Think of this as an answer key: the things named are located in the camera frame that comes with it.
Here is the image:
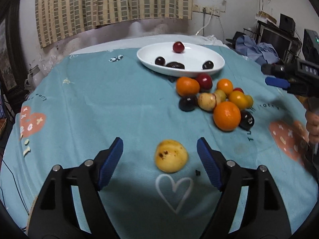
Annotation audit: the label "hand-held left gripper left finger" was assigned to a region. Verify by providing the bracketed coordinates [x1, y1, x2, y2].
[26, 137, 124, 239]

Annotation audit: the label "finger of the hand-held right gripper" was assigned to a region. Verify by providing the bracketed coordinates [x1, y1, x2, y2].
[265, 77, 292, 90]
[261, 63, 297, 78]

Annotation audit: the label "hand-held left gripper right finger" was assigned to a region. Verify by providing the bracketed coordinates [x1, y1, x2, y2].
[196, 137, 292, 239]

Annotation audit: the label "yellow brown-spotted fruit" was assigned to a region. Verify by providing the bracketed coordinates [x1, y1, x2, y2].
[155, 140, 189, 173]

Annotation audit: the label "orange-yellow round fruit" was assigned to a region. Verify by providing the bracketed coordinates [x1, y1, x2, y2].
[228, 91, 248, 110]

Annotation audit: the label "orange tangerine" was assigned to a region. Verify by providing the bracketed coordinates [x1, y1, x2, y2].
[216, 79, 234, 95]
[176, 77, 200, 97]

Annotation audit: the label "orange tomato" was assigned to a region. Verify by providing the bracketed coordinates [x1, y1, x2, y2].
[213, 101, 242, 132]

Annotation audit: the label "small yellow-green fruit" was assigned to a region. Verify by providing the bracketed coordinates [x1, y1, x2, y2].
[214, 90, 227, 102]

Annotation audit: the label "pale speckled fruit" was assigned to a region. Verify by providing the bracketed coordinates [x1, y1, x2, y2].
[197, 92, 222, 112]

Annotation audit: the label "large red plum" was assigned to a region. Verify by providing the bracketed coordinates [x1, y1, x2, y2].
[195, 73, 213, 90]

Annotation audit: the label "white oval plate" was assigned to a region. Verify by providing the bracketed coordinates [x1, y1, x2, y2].
[137, 42, 225, 77]

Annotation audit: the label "person's right hand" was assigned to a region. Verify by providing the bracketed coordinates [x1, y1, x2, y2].
[305, 110, 319, 143]

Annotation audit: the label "blue clothes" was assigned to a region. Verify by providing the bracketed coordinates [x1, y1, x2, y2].
[235, 35, 281, 66]

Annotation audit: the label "black monitor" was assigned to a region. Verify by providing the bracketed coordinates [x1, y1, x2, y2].
[259, 26, 293, 60]

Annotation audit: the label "black speaker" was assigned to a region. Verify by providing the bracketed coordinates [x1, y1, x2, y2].
[279, 14, 296, 34]

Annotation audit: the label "light blue printed blanket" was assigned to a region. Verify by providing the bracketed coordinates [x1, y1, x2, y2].
[0, 38, 319, 239]

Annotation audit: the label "white power strip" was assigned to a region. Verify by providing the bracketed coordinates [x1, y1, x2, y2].
[193, 4, 221, 17]

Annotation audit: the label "dark wrinkled fruit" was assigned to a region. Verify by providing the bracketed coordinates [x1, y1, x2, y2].
[165, 61, 185, 70]

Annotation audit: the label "white plastic object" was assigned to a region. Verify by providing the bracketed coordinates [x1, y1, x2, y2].
[25, 65, 41, 87]

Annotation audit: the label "white sheet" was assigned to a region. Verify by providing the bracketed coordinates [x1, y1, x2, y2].
[68, 33, 225, 55]

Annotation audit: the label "beige checked curtain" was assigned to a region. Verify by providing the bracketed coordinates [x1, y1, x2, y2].
[35, 0, 193, 48]

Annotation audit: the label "white cable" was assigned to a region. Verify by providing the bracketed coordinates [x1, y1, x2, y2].
[196, 12, 215, 36]

